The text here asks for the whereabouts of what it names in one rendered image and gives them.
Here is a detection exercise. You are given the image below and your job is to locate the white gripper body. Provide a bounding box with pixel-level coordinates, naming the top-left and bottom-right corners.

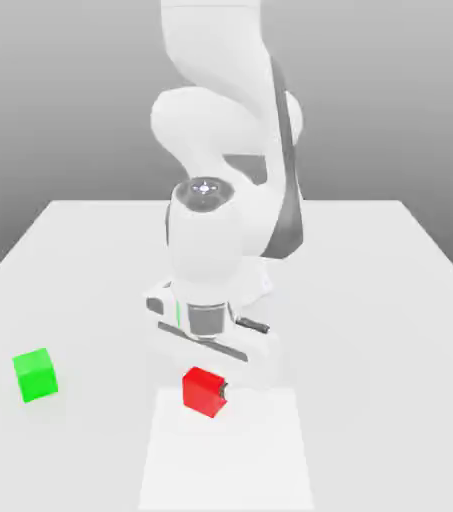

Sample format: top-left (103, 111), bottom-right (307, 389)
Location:
top-left (155, 318), bottom-right (283, 386)

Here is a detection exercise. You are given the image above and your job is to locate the small green cube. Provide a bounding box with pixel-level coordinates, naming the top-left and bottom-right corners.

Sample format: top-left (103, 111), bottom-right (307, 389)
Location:
top-left (11, 346), bottom-right (60, 404)

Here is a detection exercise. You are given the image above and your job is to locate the small red cube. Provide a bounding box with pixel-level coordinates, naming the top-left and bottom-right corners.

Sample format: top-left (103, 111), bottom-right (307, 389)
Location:
top-left (181, 365), bottom-right (227, 420)

